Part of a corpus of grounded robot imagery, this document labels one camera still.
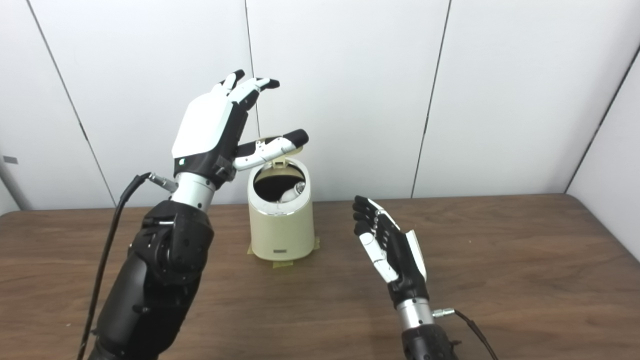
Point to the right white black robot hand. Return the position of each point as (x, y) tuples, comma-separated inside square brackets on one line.
[(397, 260)]

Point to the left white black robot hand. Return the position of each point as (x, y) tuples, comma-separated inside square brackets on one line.
[(205, 130)]

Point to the small white plastic bottle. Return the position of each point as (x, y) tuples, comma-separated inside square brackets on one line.
[(292, 192)]

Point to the cream-colored cylindrical bin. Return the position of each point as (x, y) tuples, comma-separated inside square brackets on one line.
[(280, 232)]

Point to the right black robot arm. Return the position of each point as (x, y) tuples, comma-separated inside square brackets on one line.
[(425, 340)]

